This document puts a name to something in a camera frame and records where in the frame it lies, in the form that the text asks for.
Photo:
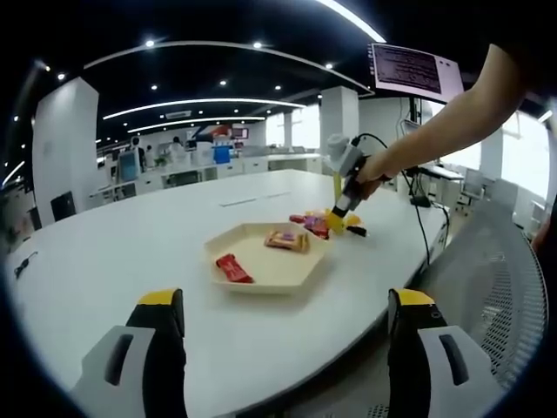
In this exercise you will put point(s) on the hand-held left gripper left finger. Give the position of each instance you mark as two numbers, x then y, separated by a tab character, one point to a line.
130	370

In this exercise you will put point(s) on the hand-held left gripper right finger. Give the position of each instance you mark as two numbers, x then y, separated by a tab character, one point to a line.
444	374

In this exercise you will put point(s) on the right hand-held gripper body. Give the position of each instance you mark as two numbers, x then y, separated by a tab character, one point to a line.
348	154

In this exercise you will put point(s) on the yellow candy food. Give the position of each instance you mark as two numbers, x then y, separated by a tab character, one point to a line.
353	221

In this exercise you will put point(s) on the orange black food packet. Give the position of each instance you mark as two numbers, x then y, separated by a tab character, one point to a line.
361	233

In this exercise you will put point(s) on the purple gold food packet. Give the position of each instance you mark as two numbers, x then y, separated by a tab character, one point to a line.
286	240
317	224

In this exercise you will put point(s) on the small red food packet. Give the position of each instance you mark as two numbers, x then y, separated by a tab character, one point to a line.
298	217

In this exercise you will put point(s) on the cream hexagonal container tray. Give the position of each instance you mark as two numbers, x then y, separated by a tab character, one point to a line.
270	270

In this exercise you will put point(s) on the long red food bar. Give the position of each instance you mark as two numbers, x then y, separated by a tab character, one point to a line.
234	267

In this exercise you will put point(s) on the person's right hand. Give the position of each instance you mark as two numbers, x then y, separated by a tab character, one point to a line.
376	176

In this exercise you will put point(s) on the white square pillar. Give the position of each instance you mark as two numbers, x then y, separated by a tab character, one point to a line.
65	143
339	117

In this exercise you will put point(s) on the small black device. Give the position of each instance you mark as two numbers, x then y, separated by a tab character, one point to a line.
420	201

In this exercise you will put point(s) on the white cabinet row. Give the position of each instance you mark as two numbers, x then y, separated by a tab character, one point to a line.
252	165

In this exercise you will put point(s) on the hanging monitor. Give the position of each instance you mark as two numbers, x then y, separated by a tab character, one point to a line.
413	69

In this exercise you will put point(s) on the grey mesh office chair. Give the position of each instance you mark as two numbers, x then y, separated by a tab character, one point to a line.
500	283

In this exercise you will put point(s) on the blue box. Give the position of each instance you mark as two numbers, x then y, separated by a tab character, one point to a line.
222	154

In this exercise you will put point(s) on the black chair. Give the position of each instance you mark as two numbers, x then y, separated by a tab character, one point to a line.
63	206

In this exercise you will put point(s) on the light blue panel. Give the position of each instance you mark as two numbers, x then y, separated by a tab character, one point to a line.
127	167

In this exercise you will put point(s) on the red white wall sign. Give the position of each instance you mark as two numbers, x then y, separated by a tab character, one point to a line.
217	130

